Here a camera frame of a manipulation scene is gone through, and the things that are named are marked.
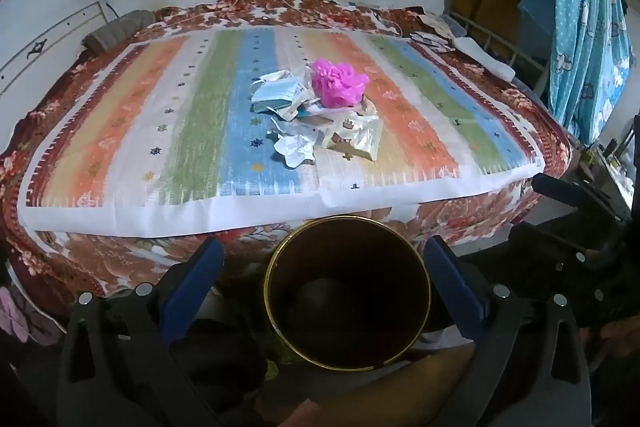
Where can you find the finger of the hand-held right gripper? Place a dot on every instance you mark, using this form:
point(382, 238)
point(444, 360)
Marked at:
point(555, 187)
point(530, 237)

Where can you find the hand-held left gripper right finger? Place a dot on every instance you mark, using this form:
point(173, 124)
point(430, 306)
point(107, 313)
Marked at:
point(455, 287)

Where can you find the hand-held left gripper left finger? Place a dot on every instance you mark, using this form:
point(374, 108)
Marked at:
point(192, 287)

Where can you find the round brown can gold rim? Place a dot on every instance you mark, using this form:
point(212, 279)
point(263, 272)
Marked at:
point(350, 307)

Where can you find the white paper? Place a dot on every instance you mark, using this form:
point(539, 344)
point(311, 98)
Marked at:
point(295, 149)

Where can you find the clear printed plastic wrapper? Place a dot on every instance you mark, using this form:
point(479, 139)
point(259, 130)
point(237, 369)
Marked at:
point(355, 134)

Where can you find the small white wrapper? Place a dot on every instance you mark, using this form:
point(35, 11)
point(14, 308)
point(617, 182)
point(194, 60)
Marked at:
point(286, 113)

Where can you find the blue face mask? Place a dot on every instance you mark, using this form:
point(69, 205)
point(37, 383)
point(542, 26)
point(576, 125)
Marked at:
point(280, 92)

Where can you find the small clear wrapper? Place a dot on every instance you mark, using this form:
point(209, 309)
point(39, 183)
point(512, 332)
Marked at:
point(314, 109)

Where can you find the pink plastic bag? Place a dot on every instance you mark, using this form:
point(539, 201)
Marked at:
point(337, 84)

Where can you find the cluttered small table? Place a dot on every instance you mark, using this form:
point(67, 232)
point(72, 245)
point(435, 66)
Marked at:
point(610, 167)

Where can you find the brown floral blanket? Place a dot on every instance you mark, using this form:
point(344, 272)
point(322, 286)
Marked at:
point(100, 267)

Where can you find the tan cloth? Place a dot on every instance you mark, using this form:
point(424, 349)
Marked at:
point(375, 397)

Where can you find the white folded cloth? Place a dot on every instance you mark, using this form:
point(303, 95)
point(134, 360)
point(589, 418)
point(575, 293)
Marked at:
point(482, 54)

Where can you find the blue printed curtain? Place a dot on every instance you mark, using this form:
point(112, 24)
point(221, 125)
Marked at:
point(585, 32)

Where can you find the striped pastel mat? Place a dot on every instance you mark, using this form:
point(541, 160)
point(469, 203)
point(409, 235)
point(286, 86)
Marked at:
point(150, 132)

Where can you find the pink floral cloth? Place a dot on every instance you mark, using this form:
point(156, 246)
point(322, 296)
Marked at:
point(25, 317)

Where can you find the white printed cloth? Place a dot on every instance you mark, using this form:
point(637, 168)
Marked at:
point(432, 38)

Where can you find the grey folded cloth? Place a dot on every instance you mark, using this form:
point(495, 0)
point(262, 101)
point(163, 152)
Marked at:
point(115, 32)

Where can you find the metal bed rail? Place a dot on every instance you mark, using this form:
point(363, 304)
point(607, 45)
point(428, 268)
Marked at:
point(500, 38)

